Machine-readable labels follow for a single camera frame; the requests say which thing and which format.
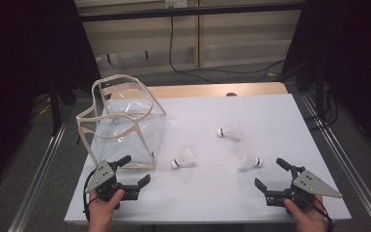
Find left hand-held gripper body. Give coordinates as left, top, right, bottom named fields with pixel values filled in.
left=84, top=159, right=140, bottom=211

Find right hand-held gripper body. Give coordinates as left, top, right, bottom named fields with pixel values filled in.
left=265, top=166, right=343, bottom=207

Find clear plastic bag cream trim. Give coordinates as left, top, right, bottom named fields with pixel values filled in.
left=75, top=73, right=167, bottom=171

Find white feather shuttlecock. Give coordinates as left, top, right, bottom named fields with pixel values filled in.
left=236, top=151, right=264, bottom=171
left=215, top=124, right=242, bottom=141
left=170, top=147, right=197, bottom=170

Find person's right hand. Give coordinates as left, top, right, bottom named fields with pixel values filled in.
left=283, top=194, right=328, bottom=225

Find person's left hand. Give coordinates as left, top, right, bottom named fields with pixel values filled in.
left=88, top=188, right=126, bottom=223

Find black curtain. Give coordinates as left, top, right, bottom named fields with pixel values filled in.
left=283, top=0, right=371, bottom=160
left=0, top=0, right=101, bottom=194

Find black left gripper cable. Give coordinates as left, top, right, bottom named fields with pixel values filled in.
left=82, top=169, right=99, bottom=223

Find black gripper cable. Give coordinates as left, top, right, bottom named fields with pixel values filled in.
left=82, top=169, right=99, bottom=223
left=302, top=192, right=335, bottom=231

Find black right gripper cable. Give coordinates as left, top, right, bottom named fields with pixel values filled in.
left=302, top=192, right=335, bottom=231

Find aluminium floor rail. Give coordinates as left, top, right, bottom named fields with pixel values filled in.
left=300, top=93, right=371, bottom=232
left=8, top=120, right=71, bottom=232

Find black floor cables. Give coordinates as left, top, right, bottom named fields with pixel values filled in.
left=303, top=81, right=340, bottom=131

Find black power cable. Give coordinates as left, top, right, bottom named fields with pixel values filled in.
left=168, top=6, right=286, bottom=84

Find white wall socket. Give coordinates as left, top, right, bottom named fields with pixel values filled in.
left=164, top=0, right=188, bottom=9

